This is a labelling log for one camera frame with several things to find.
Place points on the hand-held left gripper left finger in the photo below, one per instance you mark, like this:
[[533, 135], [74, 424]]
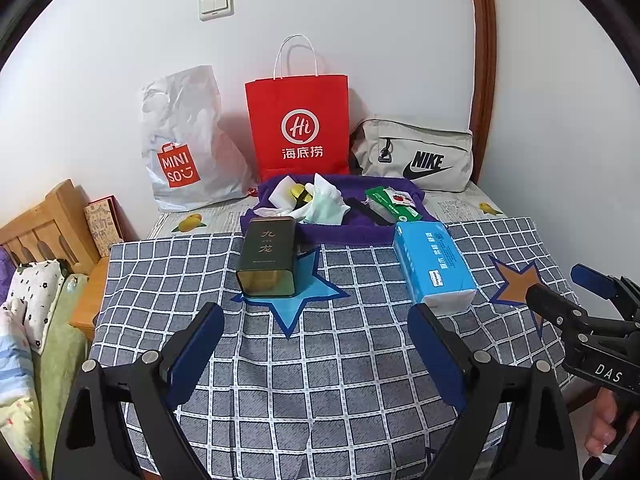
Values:
[[197, 355]]

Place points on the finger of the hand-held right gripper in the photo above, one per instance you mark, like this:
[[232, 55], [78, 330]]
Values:
[[555, 305], [592, 280]]

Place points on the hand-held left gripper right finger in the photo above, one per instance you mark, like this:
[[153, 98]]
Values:
[[437, 355]]

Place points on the printed sticker card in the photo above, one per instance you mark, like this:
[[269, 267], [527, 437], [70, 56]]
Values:
[[400, 197]]

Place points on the green wet wipe packet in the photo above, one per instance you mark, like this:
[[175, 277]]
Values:
[[374, 195]]

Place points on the white tissue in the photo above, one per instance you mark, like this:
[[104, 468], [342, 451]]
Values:
[[301, 212]]

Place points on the white sponge block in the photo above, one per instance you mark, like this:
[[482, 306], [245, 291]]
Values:
[[285, 190]]

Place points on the yellow plush bag toy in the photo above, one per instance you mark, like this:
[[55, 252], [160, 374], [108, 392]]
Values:
[[300, 192]]

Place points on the person's right hand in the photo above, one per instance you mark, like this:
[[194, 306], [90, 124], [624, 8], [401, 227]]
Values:
[[600, 420]]

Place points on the blue tissue pack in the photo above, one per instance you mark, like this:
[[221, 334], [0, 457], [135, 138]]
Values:
[[425, 260]]

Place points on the grey checkered blanket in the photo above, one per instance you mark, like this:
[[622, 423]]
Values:
[[350, 310]]

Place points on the dark tin box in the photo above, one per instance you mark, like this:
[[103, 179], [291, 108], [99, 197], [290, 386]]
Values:
[[265, 245]]

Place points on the purple towel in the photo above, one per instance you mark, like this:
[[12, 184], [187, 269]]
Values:
[[340, 232]]

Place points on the patterned brown box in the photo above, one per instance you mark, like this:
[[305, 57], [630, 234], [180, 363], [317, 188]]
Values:
[[102, 225]]

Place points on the floral white pillow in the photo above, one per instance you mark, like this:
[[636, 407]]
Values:
[[37, 290]]

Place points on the light patterned bedding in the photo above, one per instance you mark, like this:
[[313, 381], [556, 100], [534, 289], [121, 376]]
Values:
[[15, 360]]

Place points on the wooden bed headboard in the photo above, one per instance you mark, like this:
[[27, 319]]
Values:
[[55, 220]]

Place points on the grey zip pouch bag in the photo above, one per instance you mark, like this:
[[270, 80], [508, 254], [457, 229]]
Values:
[[420, 135]]

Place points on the white plastic shopping bag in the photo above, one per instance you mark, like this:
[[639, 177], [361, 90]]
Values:
[[185, 115]]

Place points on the red paper bag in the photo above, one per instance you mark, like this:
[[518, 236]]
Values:
[[295, 105]]

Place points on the wooden door frame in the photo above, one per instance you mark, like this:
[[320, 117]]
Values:
[[482, 60]]

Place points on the white light switch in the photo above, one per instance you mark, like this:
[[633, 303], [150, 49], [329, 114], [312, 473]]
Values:
[[216, 5]]

